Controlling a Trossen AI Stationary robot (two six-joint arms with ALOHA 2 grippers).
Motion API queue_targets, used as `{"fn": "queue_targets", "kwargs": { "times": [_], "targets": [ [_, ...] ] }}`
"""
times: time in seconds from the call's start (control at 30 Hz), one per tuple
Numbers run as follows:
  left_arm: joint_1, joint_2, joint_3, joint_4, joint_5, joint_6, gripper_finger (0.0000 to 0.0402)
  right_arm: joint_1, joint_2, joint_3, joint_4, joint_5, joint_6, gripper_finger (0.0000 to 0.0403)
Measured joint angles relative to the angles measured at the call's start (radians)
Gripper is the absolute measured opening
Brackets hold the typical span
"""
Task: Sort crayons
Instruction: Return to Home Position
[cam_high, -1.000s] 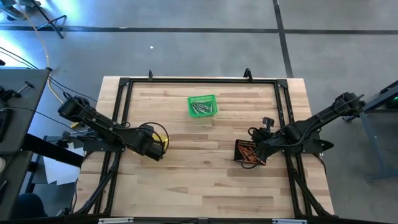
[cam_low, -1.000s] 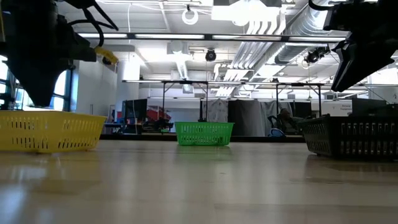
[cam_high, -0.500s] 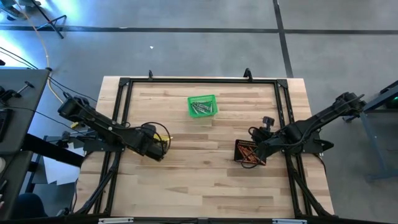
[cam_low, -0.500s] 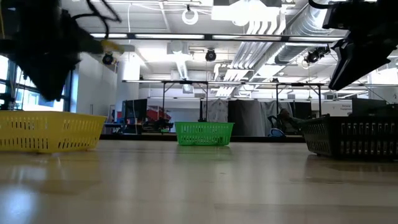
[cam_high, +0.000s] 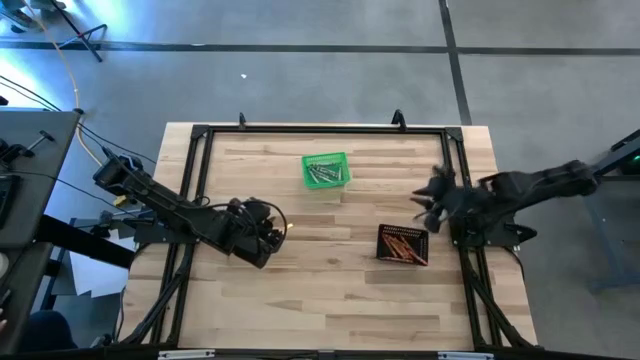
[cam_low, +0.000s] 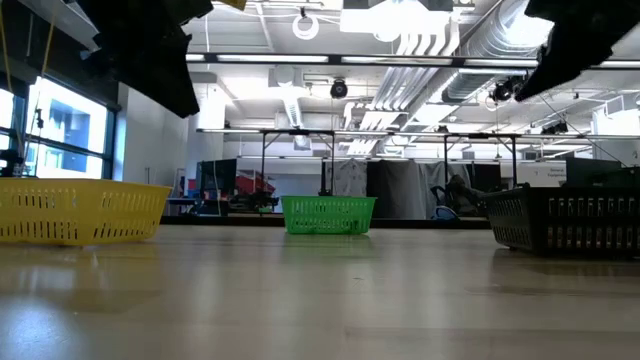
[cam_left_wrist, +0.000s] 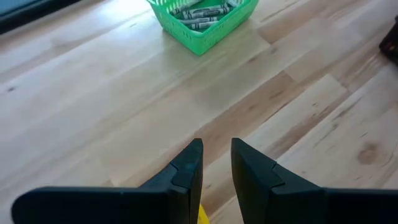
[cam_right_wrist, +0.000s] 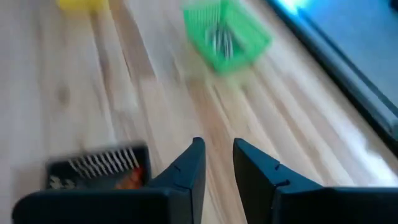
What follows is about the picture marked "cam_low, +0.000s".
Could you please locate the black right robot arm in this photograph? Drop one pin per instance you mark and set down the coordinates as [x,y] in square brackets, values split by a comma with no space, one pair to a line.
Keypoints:
[630,15]

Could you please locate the dark curtain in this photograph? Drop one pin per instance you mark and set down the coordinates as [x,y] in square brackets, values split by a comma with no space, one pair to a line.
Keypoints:
[395,187]

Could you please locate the black plastic basket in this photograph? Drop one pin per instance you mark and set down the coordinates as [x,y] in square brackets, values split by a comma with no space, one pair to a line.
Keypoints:
[565,220]

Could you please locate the yellow plastic basket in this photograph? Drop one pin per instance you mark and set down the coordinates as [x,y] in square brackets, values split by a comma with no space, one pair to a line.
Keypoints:
[75,210]

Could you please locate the person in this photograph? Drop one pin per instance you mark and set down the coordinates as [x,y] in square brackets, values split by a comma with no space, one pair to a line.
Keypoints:
[459,192]

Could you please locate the silver ventilation duct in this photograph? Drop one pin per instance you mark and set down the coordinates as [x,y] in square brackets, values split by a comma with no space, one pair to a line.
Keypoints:
[465,82]

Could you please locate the white hanging cloth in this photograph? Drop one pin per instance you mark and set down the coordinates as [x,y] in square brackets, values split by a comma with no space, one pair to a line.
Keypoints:
[350,177]

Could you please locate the black monitor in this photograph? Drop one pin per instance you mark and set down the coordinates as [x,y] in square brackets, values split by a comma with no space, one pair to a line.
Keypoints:
[592,170]
[218,175]

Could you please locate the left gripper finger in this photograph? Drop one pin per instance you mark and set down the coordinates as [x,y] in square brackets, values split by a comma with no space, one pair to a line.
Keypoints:
[165,75]

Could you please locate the black ceiling spotlight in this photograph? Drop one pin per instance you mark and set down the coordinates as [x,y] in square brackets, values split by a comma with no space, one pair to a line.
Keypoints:
[502,91]
[338,89]

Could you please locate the green plastic basket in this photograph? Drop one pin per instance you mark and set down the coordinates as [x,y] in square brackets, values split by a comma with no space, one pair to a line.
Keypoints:
[327,215]

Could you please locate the large window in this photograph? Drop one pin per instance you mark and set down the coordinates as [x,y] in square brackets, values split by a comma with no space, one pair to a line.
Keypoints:
[65,125]

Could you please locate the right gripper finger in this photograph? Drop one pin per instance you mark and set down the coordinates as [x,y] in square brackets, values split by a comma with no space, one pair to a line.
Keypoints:
[552,67]

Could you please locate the black workstation frame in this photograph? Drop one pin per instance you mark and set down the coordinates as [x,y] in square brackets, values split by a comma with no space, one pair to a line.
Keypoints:
[480,135]
[300,132]

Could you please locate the black aluminium table frame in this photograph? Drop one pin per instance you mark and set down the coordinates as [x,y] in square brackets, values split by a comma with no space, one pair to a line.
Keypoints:
[400,223]

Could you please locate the LED light bar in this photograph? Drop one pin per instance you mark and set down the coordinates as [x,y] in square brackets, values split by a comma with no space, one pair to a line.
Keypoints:
[300,58]

